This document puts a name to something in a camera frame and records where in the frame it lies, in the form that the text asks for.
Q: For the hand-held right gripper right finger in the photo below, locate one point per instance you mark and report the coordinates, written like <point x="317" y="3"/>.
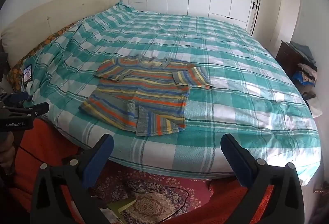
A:
<point x="237" y="165"/>

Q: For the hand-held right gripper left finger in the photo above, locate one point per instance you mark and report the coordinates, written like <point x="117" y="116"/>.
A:
<point x="99" y="162"/>

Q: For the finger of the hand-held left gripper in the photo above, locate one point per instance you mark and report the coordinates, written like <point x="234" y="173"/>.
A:
<point x="30" y="108"/>
<point x="18" y="97"/>

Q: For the striped knit sweater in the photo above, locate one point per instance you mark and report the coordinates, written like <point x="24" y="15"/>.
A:
<point x="144" y="90"/>

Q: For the pile of clothes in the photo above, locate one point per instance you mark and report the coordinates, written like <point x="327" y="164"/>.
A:
<point x="305" y="72"/>

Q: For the person's left hand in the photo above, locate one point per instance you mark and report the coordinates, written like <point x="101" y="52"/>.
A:
<point x="6" y="159"/>

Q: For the black smartphone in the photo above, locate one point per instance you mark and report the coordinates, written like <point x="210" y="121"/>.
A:
<point x="28" y="73"/>

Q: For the orange-red cloth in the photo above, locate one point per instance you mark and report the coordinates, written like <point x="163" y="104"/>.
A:
<point x="226" y="201"/>
<point x="51" y="136"/>

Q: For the yellow-green folder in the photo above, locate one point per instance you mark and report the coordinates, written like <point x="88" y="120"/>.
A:
<point x="120" y="207"/>

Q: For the teal checked blanket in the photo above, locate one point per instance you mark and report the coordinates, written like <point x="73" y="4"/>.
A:
<point x="231" y="100"/>

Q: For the orange patterned bed sheet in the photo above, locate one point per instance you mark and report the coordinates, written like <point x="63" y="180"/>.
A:
<point x="51" y="39"/>

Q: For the red patterned rug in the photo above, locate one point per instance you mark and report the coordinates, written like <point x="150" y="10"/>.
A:
<point x="154" y="203"/>

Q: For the cream padded headboard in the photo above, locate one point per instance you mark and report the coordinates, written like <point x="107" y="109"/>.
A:
<point x="51" y="11"/>

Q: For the dark wooden nightstand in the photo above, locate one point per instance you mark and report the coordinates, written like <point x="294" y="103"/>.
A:
<point x="285" y="57"/>

